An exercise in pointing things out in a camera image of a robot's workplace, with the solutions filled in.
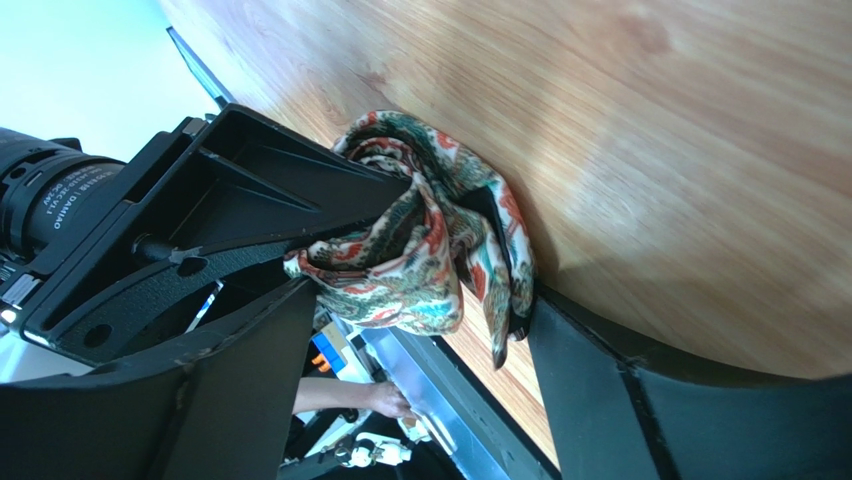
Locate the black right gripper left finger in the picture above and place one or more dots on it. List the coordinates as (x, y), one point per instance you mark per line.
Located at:
(214, 403)

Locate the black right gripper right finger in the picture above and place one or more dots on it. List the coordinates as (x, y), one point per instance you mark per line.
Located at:
(622, 405)

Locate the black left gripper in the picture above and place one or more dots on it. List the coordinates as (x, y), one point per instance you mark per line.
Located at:
(102, 248)

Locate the patterned paisley necktie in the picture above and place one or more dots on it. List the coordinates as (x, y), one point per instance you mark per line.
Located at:
(456, 229)

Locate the bystander's bare forearm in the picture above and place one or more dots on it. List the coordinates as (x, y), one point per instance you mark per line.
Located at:
(314, 394)

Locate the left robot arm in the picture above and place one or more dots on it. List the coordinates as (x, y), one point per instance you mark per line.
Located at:
(220, 299)

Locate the bystander's bare hand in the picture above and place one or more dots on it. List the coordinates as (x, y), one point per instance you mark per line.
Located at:
(386, 399)

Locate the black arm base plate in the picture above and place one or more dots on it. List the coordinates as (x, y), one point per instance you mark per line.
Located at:
(486, 442)

